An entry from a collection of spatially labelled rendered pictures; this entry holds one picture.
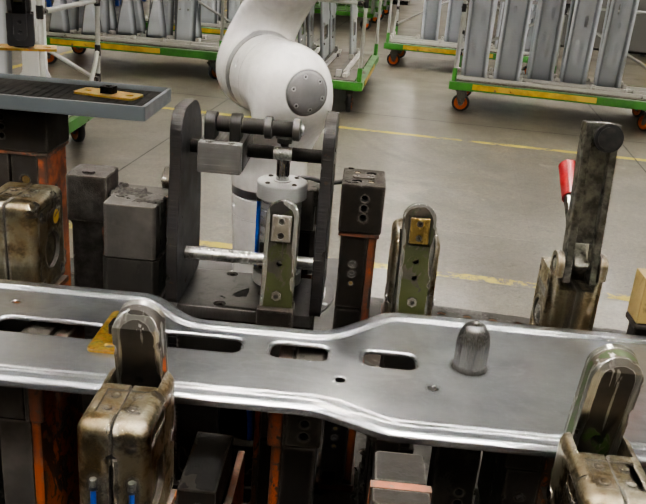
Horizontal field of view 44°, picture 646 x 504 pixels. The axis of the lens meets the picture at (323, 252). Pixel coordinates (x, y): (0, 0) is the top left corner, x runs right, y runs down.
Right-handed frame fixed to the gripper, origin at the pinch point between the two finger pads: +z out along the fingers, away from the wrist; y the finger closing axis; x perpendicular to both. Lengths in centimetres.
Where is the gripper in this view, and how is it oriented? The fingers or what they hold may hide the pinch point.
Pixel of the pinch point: (20, 27)
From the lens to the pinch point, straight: 111.5
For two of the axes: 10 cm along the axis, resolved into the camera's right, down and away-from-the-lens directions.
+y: 2.9, 3.7, -8.8
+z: -0.7, 9.3, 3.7
